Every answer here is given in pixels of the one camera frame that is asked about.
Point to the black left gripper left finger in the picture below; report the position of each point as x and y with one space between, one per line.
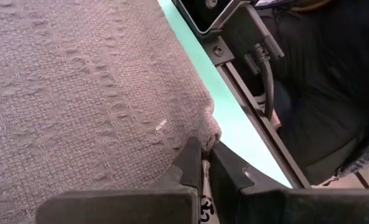
125 205

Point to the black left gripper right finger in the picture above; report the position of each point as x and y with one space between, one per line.
280 208

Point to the grey woven towel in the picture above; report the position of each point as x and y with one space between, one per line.
78 93

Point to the green table mat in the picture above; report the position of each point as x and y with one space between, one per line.
231 118

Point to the person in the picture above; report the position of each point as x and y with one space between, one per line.
327 77

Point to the black silver-edged device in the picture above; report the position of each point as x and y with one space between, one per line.
203 12

